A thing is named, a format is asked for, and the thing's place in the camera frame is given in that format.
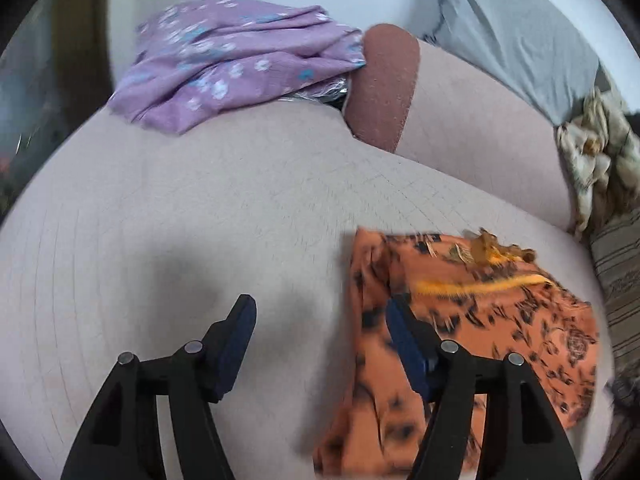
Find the striped brown cushion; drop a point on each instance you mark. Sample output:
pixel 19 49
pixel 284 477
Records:
pixel 620 280

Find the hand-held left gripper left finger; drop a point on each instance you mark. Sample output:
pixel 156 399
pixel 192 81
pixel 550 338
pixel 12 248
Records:
pixel 236 342

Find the dark wooden cabinet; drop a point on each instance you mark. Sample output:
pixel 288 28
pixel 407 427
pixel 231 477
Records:
pixel 55 85

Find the beige bolster with brown end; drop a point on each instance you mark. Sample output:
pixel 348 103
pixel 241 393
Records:
pixel 480 125

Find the grey pillow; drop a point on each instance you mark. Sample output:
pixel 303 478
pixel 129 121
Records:
pixel 520 35

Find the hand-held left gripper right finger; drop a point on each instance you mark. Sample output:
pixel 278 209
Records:
pixel 406 345

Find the purple floral cloth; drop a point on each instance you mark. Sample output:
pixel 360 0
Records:
pixel 225 60

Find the clear plastic bag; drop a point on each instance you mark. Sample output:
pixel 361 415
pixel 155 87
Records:
pixel 315 92

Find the beige quilted bed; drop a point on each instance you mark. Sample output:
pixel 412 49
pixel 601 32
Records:
pixel 200 210

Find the orange black floral garment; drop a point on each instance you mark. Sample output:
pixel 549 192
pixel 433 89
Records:
pixel 505 330

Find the beige floral crumpled cloth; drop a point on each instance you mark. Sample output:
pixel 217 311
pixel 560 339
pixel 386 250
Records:
pixel 595 155

